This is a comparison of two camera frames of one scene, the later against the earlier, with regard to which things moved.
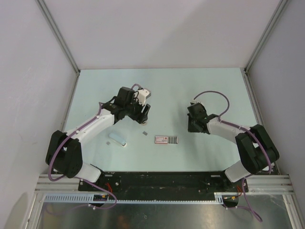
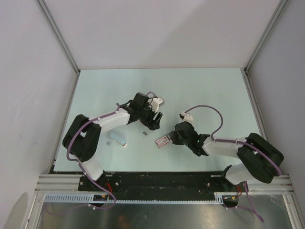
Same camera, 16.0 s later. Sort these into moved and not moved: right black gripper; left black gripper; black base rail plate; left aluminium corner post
Moved: left black gripper; right black gripper
Not moved: left aluminium corner post; black base rail plate
